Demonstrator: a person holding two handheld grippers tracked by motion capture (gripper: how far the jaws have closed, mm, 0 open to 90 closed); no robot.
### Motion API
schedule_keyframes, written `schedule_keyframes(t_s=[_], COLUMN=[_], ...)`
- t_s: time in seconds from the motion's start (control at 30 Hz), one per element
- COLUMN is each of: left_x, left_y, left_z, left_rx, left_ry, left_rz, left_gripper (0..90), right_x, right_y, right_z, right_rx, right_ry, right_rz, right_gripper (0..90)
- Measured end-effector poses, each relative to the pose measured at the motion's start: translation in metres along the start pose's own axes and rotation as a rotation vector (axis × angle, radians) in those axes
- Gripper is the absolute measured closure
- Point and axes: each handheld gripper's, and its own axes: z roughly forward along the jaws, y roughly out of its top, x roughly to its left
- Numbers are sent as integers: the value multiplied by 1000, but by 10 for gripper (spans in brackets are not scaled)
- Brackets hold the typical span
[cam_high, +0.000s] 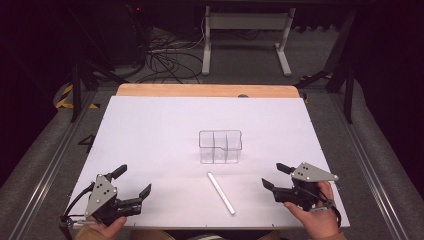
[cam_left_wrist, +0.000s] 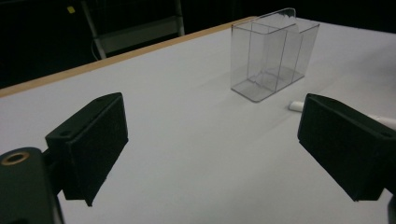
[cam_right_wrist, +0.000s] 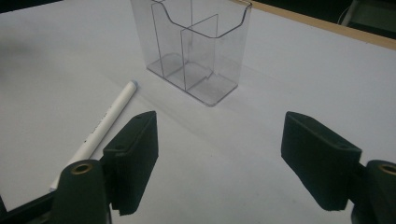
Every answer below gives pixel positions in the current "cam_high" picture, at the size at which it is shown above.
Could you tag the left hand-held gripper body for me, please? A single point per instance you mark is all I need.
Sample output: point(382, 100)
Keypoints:
point(101, 195)

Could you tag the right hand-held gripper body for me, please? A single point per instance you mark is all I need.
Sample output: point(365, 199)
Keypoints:
point(308, 173)

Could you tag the person's left hand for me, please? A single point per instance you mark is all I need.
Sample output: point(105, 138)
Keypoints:
point(106, 229)

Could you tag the person's right hand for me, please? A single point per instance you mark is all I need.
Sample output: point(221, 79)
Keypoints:
point(318, 223)

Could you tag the white stick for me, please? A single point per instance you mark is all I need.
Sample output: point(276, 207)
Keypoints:
point(221, 193)

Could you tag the white table board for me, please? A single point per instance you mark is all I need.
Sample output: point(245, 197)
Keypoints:
point(160, 140)

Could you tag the clear plastic divided box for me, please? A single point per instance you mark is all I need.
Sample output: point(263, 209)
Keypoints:
point(220, 146)

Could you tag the yellow black hazard tape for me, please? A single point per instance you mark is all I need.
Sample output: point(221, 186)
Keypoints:
point(66, 98)

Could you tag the black metal stand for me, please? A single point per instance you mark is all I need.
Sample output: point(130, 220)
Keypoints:
point(77, 90)
point(343, 73)

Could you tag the wooden table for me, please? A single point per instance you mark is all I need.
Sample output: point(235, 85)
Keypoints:
point(200, 90)

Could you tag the aluminium floor rail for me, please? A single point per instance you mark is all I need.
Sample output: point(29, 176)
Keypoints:
point(50, 173)
point(366, 166)

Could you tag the white metal stand frame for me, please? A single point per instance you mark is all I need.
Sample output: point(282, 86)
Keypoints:
point(246, 21)

